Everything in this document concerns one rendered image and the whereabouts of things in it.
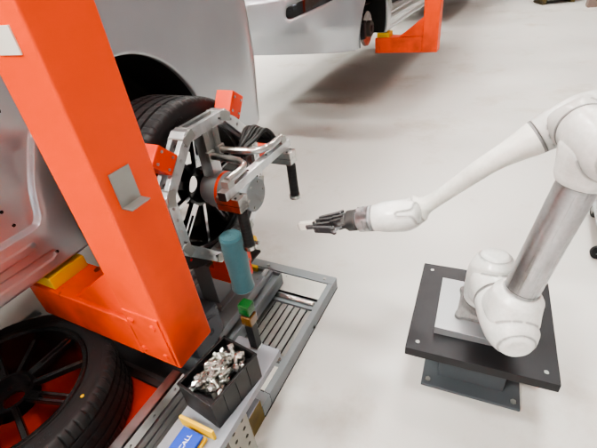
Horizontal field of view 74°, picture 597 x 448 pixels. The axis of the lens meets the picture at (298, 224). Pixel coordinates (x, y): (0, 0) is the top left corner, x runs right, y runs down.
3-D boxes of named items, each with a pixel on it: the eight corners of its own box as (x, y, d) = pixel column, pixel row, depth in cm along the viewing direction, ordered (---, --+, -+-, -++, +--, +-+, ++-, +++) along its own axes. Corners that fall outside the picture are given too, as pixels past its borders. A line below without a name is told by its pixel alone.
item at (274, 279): (229, 269, 228) (226, 257, 223) (283, 284, 213) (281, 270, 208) (171, 334, 193) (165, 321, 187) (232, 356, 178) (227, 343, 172)
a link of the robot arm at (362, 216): (367, 213, 129) (350, 216, 132) (374, 236, 133) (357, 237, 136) (373, 199, 136) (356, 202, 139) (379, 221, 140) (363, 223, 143)
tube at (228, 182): (212, 159, 140) (205, 131, 134) (258, 164, 132) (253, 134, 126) (180, 182, 127) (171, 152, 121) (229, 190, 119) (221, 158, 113)
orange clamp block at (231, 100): (224, 118, 152) (226, 95, 152) (240, 119, 149) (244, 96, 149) (212, 113, 146) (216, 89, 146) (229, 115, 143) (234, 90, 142)
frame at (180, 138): (258, 210, 185) (234, 93, 154) (270, 212, 182) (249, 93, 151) (183, 285, 146) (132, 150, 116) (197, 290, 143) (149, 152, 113)
